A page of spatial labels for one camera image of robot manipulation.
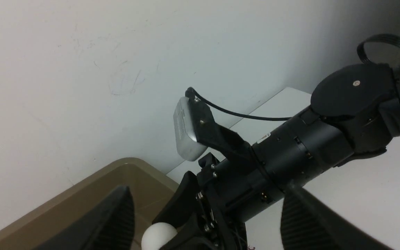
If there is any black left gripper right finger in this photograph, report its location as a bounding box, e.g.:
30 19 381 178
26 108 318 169
281 183 389 250

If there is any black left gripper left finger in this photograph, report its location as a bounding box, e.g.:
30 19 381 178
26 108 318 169
35 185 135 250

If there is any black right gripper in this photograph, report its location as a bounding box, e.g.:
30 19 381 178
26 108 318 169
151 107 354 250

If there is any white ball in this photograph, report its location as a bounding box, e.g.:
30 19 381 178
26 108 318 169
141 223 177 250

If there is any tan plastic storage bin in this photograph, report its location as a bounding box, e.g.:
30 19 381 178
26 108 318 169
0 158 178 250

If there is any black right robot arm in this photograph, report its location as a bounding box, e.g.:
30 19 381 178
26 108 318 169
152 34 400 250

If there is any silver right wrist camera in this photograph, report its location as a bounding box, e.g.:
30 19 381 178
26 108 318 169
173 89 252 162

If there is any black right camera cable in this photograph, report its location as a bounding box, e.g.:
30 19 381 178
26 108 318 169
185 87 292 122

